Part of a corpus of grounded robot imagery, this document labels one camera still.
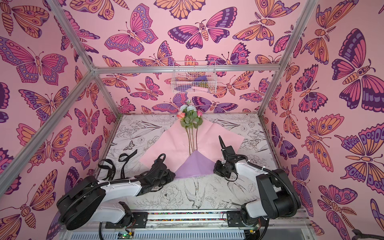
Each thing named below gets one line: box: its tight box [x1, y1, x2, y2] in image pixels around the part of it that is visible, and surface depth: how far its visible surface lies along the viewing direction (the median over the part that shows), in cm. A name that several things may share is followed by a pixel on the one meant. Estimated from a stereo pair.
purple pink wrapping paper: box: [139, 118, 245, 179], surface depth 103 cm
